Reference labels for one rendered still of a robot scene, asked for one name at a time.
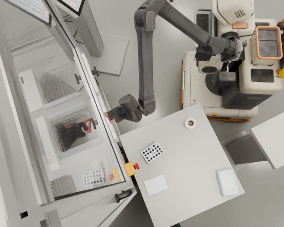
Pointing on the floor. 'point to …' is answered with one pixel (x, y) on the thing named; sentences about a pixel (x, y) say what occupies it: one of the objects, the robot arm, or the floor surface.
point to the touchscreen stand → (100, 44)
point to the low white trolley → (179, 165)
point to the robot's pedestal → (262, 143)
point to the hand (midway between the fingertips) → (112, 109)
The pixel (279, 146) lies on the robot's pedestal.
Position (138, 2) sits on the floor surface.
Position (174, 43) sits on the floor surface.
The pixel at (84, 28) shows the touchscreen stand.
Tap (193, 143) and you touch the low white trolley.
